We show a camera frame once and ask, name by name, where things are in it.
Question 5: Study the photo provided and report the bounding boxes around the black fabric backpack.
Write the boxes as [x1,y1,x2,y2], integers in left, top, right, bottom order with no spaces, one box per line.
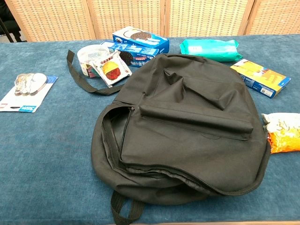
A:
[67,49,271,225]

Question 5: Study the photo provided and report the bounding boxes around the small clear snack packet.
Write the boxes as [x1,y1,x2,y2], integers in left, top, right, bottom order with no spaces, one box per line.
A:
[91,51,133,88]

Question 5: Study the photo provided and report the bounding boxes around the slim blue cookie box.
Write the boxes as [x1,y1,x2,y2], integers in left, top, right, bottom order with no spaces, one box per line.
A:
[100,40,159,68]

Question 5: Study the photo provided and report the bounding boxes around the blue pink cookie box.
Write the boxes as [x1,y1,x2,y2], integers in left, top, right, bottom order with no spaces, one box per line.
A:
[112,26,170,55]

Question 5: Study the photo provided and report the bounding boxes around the clear tub of clips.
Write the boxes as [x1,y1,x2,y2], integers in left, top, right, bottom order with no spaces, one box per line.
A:
[76,44,111,78]

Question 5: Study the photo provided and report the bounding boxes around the green wet wipes pack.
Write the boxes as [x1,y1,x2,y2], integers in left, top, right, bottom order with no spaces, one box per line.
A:
[179,39,243,63]

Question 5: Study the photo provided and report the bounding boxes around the wicker folding screen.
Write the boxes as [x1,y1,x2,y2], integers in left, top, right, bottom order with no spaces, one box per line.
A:
[4,0,300,42]

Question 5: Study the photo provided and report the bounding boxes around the blue table cloth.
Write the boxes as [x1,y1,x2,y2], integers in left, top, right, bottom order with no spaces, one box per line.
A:
[0,34,300,225]

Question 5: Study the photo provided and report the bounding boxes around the yellow blue carton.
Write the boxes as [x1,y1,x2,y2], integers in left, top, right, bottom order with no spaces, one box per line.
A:
[230,59,292,99]

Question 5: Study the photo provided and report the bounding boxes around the correction tape blister pack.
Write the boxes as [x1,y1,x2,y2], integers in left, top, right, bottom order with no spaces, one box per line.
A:
[0,73,59,113]

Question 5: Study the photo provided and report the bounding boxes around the orange white chip bag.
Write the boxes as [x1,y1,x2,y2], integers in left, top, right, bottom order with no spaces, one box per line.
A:
[261,112,300,155]

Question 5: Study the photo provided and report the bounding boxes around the black tripod stand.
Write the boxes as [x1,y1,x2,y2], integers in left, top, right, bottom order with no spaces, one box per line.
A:
[0,16,15,43]

